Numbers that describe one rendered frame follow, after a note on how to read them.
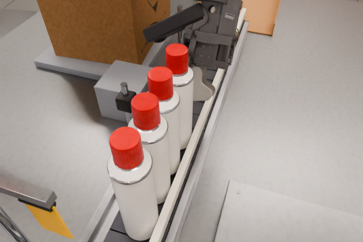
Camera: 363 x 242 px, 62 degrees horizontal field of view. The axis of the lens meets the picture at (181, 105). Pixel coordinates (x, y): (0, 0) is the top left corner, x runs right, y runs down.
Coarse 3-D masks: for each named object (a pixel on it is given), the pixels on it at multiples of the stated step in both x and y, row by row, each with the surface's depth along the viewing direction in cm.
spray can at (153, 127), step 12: (144, 96) 36; (156, 96) 36; (132, 108) 35; (144, 108) 34; (156, 108) 35; (132, 120) 38; (144, 120) 35; (156, 120) 36; (144, 132) 37; (156, 132) 37; (168, 132) 40; (144, 144) 37; (156, 144) 37; (168, 144) 40; (156, 156) 39; (168, 156) 42; (156, 168) 41; (168, 168) 43; (156, 180) 43; (168, 180) 45; (156, 192) 45; (168, 192) 47
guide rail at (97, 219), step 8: (112, 192) 41; (104, 200) 40; (112, 200) 41; (104, 208) 39; (96, 216) 38; (104, 216) 39; (88, 224) 37; (96, 224) 37; (88, 232) 37; (96, 232) 38; (80, 240) 36; (88, 240) 36
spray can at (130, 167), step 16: (128, 128) 32; (112, 144) 31; (128, 144) 31; (112, 160) 34; (128, 160) 32; (144, 160) 34; (112, 176) 33; (128, 176) 33; (144, 176) 33; (128, 192) 34; (144, 192) 35; (128, 208) 37; (144, 208) 38; (128, 224) 41; (144, 224) 40; (144, 240) 44
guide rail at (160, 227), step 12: (240, 12) 86; (240, 24) 82; (216, 84) 64; (204, 108) 59; (204, 120) 57; (192, 144) 52; (192, 156) 53; (180, 168) 49; (180, 180) 47; (168, 204) 44; (168, 216) 43; (156, 228) 42; (156, 240) 41
